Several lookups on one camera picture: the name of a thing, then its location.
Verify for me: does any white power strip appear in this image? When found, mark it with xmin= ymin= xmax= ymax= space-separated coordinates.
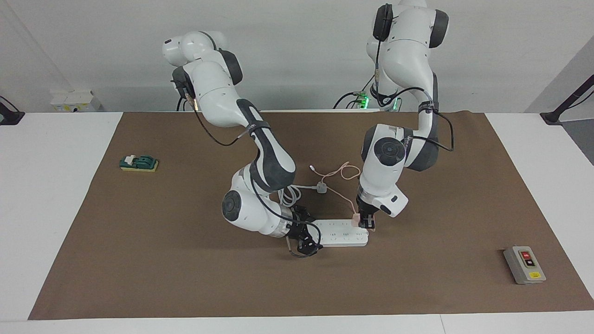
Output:
xmin=310 ymin=219 xmax=369 ymax=248

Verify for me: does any pink charging cable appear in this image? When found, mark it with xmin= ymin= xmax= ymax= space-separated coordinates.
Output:
xmin=310 ymin=162 xmax=362 ymax=217

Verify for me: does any brown paper table mat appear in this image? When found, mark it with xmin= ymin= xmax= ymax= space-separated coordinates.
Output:
xmin=28 ymin=111 xmax=594 ymax=321

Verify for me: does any grey push button box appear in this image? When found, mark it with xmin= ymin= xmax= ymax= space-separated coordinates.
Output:
xmin=503 ymin=246 xmax=547 ymax=285

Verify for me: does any black table clamp stand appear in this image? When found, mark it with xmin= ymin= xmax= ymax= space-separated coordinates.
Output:
xmin=540 ymin=74 xmax=594 ymax=126
xmin=0 ymin=96 xmax=25 ymax=126

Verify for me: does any white background box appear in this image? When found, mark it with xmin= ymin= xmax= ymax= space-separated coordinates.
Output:
xmin=50 ymin=90 xmax=102 ymax=113

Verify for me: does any black left base cable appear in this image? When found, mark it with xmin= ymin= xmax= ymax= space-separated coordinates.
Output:
xmin=333 ymin=74 xmax=377 ymax=110

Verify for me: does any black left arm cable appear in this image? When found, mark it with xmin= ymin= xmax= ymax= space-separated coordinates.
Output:
xmin=374 ymin=14 xmax=455 ymax=153

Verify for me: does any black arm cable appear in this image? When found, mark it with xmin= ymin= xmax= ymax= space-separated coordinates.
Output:
xmin=172 ymin=79 xmax=272 ymax=148
xmin=374 ymin=14 xmax=455 ymax=153

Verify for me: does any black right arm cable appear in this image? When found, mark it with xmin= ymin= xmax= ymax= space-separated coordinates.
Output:
xmin=172 ymin=79 xmax=272 ymax=148

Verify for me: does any green knife switch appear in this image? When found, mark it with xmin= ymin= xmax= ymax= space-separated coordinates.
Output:
xmin=119 ymin=154 xmax=159 ymax=173

